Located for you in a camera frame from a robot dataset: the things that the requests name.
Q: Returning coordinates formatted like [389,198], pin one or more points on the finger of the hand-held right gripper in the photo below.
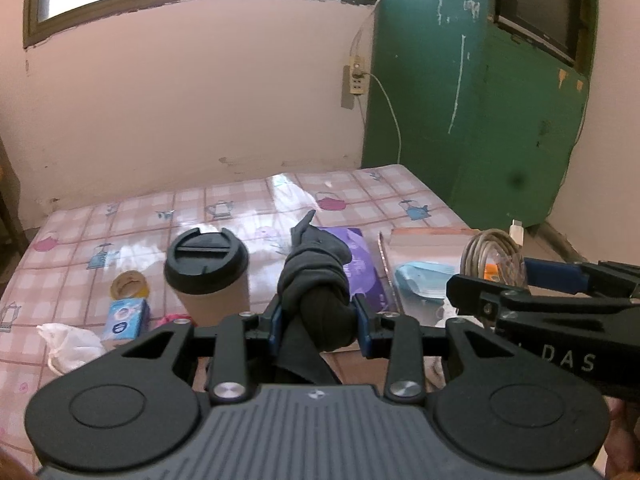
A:
[475,295]
[560,274]

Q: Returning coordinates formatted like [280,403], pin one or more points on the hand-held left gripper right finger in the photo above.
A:
[361,330]

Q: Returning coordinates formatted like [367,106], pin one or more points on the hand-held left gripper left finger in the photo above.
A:
[276,325]

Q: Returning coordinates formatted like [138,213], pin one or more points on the orange tissue packet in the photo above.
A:
[491,272]

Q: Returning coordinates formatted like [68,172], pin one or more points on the dark grey sock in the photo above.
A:
[320,290]

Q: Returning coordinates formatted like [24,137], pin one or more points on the blue face mask stack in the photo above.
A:
[420,280]

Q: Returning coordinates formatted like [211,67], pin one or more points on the cardboard box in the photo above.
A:
[425,245]

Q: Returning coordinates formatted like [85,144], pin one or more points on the pink sock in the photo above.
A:
[175,318]

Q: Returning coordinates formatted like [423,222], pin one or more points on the blue tissue packet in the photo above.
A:
[125,320]

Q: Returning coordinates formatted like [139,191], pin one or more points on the yellow tape roll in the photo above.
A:
[116,287]

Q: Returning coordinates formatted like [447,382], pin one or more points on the white plug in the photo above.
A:
[516,230]

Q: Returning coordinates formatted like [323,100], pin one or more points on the purple tissue pack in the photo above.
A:
[365,265]

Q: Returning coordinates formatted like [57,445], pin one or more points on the paper cup with black lid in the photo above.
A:
[207,265]

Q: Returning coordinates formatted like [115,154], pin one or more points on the green wooden cabinet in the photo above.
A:
[450,110]

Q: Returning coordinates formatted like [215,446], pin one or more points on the dark television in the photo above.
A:
[540,5]

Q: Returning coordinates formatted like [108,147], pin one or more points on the beige wall power strip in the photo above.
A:
[357,77]

